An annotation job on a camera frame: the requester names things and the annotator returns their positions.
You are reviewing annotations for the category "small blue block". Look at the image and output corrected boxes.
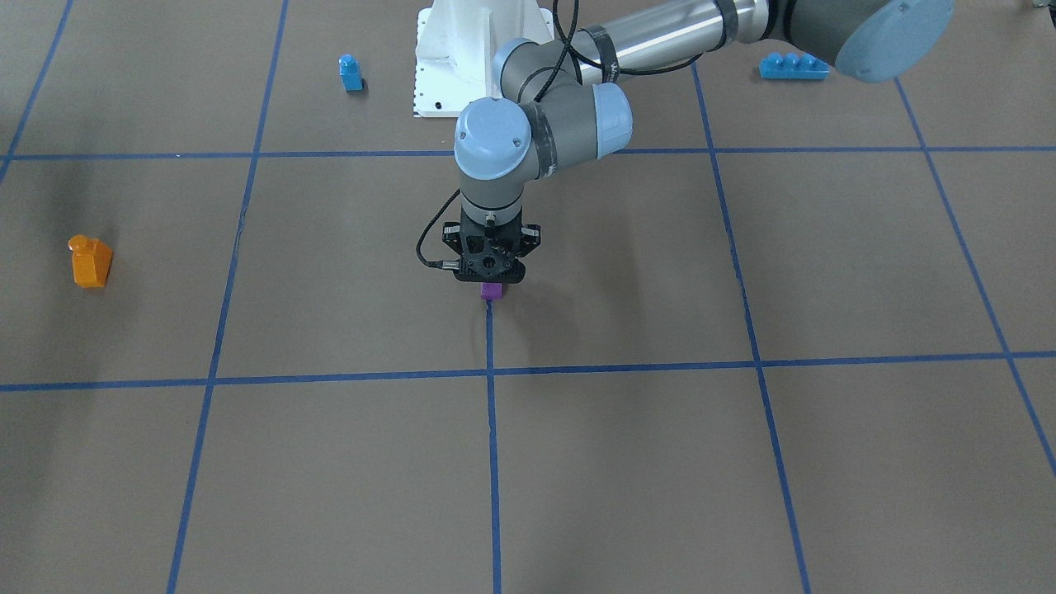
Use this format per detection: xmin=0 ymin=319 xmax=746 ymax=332
xmin=338 ymin=54 xmax=365 ymax=92

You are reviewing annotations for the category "brown paper table cover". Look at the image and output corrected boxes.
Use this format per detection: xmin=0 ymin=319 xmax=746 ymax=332
xmin=2 ymin=1 xmax=1054 ymax=593

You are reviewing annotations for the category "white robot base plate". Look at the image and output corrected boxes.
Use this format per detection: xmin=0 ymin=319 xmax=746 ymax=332
xmin=412 ymin=1 xmax=554 ymax=118

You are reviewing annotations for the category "long blue studded block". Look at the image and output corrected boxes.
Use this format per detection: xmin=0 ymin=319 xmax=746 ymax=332
xmin=758 ymin=52 xmax=831 ymax=80

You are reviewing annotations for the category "orange trapezoid block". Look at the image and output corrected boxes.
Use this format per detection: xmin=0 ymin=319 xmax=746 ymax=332
xmin=68 ymin=234 xmax=114 ymax=289

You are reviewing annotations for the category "purple trapezoid block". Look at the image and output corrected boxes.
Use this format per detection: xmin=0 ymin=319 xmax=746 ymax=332
xmin=479 ymin=282 xmax=504 ymax=301

